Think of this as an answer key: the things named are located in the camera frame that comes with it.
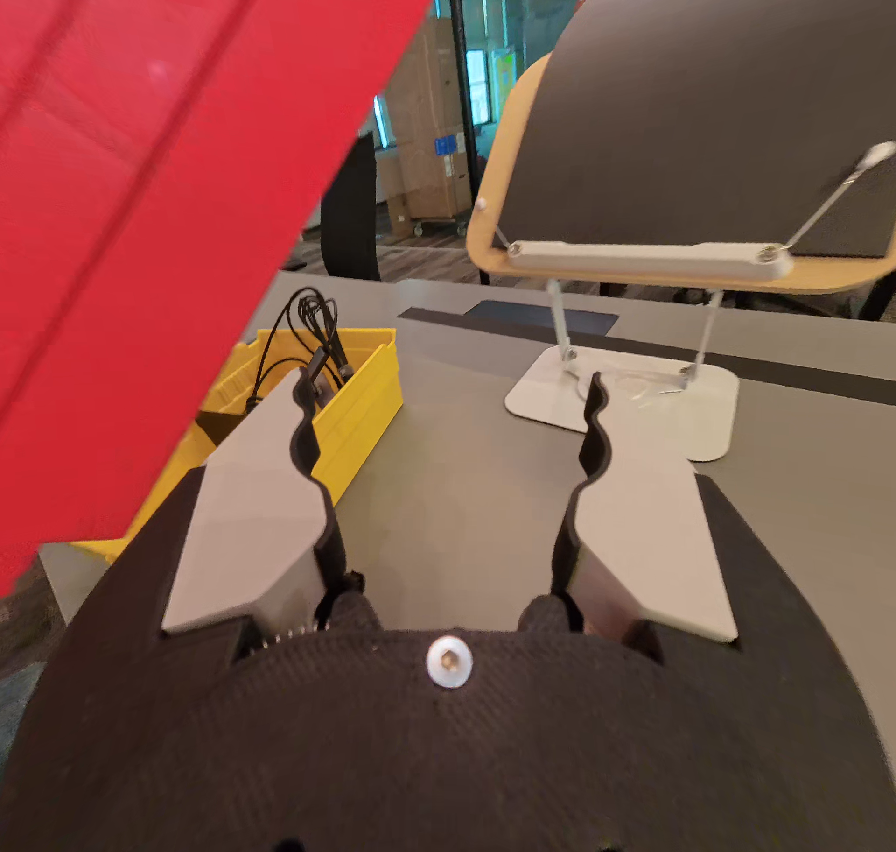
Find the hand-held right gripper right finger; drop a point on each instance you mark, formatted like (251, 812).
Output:
(658, 544)

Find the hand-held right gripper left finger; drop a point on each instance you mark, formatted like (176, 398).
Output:
(245, 530)

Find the yellow plastic bin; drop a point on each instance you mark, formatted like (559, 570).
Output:
(367, 404)

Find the red plastic bin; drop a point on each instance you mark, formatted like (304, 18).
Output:
(154, 208)

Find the stack of cardboard boxes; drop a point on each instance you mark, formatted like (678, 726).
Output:
(427, 138)

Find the dark board with wooden rim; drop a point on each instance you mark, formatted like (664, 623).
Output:
(728, 96)

